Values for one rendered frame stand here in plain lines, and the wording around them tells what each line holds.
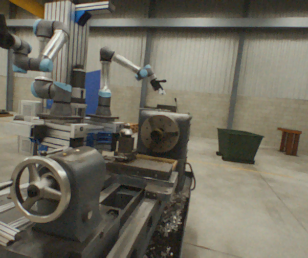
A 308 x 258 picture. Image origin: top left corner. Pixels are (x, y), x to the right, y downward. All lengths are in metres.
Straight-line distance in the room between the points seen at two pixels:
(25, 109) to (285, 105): 11.36
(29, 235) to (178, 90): 11.36
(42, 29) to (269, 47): 11.47
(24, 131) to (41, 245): 1.12
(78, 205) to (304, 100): 12.12
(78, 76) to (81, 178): 1.38
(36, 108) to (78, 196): 1.51
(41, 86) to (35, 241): 1.20
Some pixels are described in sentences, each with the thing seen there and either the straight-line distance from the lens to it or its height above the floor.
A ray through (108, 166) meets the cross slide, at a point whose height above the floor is 0.94.
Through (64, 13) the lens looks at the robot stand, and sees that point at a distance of 1.97.
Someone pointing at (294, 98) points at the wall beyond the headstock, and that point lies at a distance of 12.33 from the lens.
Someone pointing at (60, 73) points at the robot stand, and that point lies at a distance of 1.87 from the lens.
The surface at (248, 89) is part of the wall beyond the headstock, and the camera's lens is 11.83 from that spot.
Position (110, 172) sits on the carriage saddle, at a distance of 1.16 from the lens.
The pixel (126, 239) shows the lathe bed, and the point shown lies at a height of 0.87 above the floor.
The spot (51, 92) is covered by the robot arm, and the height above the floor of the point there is 1.31.
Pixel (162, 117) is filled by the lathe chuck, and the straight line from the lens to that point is 1.68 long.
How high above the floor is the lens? 1.28
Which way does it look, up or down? 6 degrees down
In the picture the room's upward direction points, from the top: 6 degrees clockwise
